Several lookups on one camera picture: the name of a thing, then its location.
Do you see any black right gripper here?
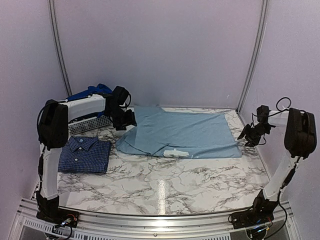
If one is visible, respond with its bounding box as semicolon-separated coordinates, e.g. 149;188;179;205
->
238;123;271;147

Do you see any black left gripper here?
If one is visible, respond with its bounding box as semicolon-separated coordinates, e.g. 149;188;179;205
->
106;106;137;130

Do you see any light blue garment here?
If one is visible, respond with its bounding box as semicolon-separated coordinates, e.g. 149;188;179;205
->
115;106;242;159

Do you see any blue checked shirt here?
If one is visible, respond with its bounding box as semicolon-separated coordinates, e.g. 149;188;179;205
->
58;136;112;174

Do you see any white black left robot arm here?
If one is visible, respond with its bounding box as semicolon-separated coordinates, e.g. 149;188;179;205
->
36;86;137;228

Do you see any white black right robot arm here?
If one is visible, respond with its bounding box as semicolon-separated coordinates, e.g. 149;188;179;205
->
230;105;317;228

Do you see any white plastic laundry basket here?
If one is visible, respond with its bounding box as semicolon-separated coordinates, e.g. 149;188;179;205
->
68;115;112;136

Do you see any royal blue garment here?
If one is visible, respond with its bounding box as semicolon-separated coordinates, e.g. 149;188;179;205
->
67;83;113;102

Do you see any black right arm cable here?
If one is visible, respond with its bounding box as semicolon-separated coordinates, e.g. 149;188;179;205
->
250;97;293;146

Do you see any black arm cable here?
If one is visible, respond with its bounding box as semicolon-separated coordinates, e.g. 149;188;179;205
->
36;87;132;141
250;97;293;146

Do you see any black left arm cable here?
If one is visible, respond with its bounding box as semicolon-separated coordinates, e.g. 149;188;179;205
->
36;87;132;141

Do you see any left aluminium corner post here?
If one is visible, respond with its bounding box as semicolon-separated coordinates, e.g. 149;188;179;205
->
47;0;73;97

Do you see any aluminium corner post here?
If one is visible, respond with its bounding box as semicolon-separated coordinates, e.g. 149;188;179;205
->
47;0;73;97
236;0;270;113

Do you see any right aluminium corner post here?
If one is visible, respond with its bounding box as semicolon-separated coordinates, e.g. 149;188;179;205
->
236;0;270;113

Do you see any aluminium front frame rail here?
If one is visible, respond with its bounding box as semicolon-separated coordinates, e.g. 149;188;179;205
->
9;197;301;240

